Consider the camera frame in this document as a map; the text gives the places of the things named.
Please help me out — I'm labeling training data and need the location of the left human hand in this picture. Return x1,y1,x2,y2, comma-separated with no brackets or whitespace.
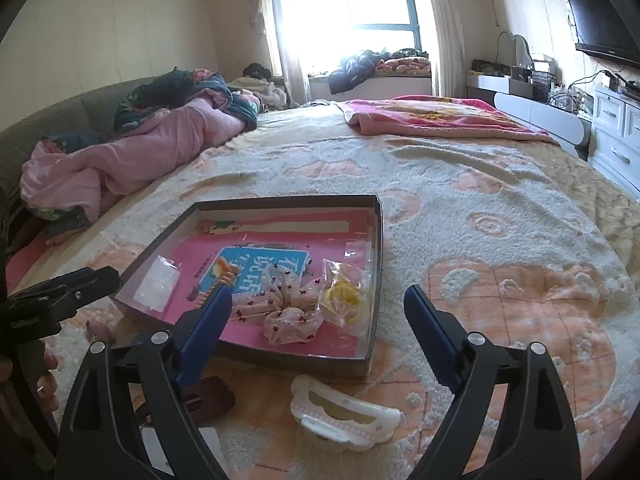
0,320,114,441

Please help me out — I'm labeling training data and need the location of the white large claw clip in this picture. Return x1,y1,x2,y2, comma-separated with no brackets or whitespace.
290,375,404,452

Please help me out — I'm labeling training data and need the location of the clear plastic zip bag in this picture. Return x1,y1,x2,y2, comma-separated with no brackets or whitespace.
134,256,180,313

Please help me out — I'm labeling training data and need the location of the window with teal frame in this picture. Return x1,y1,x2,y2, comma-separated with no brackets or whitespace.
281,0,422,76

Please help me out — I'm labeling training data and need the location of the white drawer cabinet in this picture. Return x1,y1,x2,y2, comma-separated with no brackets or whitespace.
588,84,640,202

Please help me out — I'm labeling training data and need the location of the dotted sheer fabric bow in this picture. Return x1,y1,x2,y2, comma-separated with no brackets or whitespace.
229,264,324,346

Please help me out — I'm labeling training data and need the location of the pink floral duvet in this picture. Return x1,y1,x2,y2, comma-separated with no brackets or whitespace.
20,70,260,226

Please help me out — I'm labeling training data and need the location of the dark shallow cardboard box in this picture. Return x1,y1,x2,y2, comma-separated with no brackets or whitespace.
113,195,383,377

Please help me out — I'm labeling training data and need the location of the green quilted headboard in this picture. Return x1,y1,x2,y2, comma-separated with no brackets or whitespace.
0,77,152,200

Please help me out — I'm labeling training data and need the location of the white curtain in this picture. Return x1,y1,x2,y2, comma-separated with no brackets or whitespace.
416,0,465,98
260,0,310,105

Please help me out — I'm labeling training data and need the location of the pink book with blue label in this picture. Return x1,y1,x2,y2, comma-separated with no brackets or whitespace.
148,207,381,364

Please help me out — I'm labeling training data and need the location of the pink red blanket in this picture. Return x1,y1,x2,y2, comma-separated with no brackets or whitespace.
340,94,554,143

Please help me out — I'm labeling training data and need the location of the right white curtain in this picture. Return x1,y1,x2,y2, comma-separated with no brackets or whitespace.
416,0,465,98

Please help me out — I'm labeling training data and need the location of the white low desk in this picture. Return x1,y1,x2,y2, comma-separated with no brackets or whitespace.
465,70,591,160

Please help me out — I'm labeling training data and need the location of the orange spiral hair tie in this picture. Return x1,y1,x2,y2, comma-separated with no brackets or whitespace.
195,254,242,311

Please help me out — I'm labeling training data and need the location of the left white curtain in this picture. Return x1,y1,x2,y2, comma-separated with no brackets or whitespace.
260,0,310,105

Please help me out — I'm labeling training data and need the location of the brown oval hair clip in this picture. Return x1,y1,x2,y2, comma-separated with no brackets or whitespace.
174,376,235,425

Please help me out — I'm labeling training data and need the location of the dark clothes pile on sill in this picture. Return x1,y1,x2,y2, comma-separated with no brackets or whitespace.
328,48,432,94

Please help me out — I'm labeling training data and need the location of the yellow item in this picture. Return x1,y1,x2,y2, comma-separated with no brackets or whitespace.
318,259,372,338

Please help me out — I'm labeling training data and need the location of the black wall television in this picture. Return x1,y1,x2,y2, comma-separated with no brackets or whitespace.
565,0,639,68

